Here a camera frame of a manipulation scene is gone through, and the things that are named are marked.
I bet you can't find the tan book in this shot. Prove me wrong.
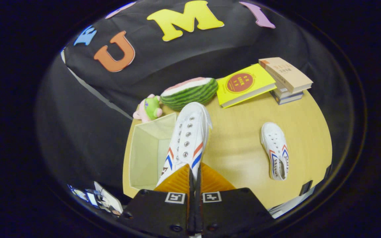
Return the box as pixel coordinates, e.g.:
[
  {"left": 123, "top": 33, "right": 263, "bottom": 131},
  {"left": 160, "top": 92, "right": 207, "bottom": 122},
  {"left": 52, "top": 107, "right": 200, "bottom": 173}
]
[{"left": 259, "top": 57, "right": 314, "bottom": 94}]

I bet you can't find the white card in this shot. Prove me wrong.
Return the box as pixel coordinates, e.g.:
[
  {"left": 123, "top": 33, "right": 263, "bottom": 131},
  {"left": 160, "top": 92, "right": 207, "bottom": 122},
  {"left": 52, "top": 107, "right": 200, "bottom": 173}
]
[{"left": 94, "top": 181, "right": 124, "bottom": 214}]

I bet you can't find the yellow book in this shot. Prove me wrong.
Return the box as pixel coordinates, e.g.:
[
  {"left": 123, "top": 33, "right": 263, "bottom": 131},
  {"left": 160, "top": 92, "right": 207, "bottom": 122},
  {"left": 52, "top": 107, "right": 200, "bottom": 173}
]
[{"left": 216, "top": 63, "right": 277, "bottom": 109}]

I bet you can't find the grey book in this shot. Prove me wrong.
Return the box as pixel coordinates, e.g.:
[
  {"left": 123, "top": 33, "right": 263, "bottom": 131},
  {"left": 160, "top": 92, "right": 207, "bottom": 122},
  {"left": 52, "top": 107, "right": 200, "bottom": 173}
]
[{"left": 273, "top": 79, "right": 302, "bottom": 99}]

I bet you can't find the blue printed packet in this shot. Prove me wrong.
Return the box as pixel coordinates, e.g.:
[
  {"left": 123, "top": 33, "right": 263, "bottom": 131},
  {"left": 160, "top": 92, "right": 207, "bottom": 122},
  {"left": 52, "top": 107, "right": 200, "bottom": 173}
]
[{"left": 67, "top": 184, "right": 90, "bottom": 202}]

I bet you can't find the pink and green plush toy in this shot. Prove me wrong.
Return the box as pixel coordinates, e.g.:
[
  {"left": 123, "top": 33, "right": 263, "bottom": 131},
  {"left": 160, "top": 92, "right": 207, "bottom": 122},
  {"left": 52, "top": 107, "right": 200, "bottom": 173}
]
[{"left": 133, "top": 94, "right": 163, "bottom": 123}]

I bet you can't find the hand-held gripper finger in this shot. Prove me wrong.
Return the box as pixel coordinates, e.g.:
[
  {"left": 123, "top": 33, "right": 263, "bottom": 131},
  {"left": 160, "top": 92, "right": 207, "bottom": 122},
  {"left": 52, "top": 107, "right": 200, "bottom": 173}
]
[
  {"left": 119, "top": 164, "right": 195, "bottom": 237},
  {"left": 195, "top": 162, "right": 275, "bottom": 236}
]

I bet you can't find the blue-edged book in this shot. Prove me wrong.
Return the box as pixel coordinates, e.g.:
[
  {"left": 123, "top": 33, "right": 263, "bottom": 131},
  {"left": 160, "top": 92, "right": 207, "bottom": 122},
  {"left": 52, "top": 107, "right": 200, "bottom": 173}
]
[{"left": 271, "top": 91, "right": 304, "bottom": 105}]

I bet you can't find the white canvas shoe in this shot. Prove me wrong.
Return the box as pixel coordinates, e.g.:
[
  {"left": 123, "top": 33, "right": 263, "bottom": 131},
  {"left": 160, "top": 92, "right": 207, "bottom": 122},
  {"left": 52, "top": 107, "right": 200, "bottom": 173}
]
[
  {"left": 260, "top": 122, "right": 289, "bottom": 181},
  {"left": 156, "top": 102, "right": 213, "bottom": 187}
]

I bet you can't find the watermelon slice plush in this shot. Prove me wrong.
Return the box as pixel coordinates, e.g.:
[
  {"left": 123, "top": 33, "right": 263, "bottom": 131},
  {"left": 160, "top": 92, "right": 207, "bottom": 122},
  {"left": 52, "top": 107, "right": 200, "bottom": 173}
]
[{"left": 160, "top": 77, "right": 219, "bottom": 111}]

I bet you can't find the beige fabric storage box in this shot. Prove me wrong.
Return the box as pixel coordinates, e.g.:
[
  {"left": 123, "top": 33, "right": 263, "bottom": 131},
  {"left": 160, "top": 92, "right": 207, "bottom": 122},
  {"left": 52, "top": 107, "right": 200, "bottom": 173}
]
[{"left": 129, "top": 112, "right": 178, "bottom": 191}]

